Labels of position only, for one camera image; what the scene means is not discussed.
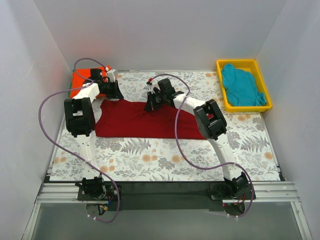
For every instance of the teal t-shirt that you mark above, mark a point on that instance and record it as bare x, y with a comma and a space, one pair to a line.
240, 88

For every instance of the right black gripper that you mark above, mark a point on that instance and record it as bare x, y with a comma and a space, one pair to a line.
154, 100

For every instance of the folded orange t-shirt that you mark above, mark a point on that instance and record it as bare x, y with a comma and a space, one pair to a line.
77, 81

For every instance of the floral patterned table mat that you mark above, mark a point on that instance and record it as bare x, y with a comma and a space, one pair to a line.
155, 159

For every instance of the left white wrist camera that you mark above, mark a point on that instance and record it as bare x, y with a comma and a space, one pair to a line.
112, 75

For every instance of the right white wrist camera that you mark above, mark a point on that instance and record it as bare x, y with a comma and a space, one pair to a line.
150, 87

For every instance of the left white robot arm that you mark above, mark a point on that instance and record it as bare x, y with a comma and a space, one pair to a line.
79, 113

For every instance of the dark red t-shirt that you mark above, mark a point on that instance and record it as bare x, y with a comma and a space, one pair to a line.
125, 119

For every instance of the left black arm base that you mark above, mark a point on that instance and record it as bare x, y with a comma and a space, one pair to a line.
96, 189

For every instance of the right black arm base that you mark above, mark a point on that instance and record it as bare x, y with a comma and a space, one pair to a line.
230, 191

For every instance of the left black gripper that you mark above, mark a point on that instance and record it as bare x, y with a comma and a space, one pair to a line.
114, 90

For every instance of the yellow plastic bin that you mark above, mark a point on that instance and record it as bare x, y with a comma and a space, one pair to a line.
248, 65

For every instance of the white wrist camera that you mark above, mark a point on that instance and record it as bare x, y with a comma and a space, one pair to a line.
150, 87
112, 75

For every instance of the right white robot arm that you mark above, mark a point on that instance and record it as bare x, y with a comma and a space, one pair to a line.
211, 124

